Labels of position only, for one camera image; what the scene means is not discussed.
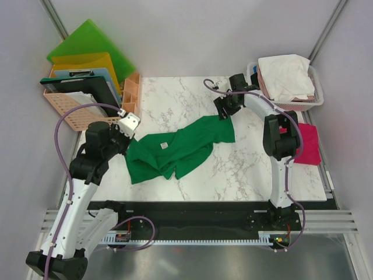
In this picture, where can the yellow plastic folder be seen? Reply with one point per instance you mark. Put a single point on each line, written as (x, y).
(86, 61)

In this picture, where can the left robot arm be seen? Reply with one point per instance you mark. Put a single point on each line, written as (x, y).
(68, 246)

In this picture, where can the green plastic folder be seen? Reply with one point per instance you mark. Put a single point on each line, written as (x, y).
(89, 38)

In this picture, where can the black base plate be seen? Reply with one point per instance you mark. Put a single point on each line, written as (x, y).
(203, 220)

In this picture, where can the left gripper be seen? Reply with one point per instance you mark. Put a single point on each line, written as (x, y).
(115, 129)

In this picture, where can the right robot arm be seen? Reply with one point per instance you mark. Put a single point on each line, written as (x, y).
(282, 138)

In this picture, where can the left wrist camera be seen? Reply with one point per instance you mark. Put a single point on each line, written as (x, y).
(128, 123)

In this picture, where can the white t shirt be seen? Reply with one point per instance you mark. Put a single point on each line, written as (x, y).
(286, 77)

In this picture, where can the white laundry basket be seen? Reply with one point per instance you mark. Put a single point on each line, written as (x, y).
(296, 106)

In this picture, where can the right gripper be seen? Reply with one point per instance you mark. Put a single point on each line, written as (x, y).
(220, 104)

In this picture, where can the pink t shirt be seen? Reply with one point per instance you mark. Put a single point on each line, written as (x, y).
(263, 88)

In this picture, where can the black binder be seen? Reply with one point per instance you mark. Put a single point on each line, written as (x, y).
(94, 85)

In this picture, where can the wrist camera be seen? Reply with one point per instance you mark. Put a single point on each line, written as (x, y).
(222, 85)
(128, 123)

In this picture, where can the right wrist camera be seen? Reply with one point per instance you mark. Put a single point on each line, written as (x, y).
(222, 85)

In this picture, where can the white cable duct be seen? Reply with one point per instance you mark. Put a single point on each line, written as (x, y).
(113, 239)

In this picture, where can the green t shirt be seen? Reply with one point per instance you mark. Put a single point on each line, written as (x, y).
(177, 153)

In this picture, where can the black t shirt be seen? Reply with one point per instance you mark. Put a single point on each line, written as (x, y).
(254, 79)

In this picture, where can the blue clipboard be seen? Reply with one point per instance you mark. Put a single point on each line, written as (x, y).
(104, 72)

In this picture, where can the red t shirt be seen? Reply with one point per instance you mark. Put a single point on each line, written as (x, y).
(311, 153)

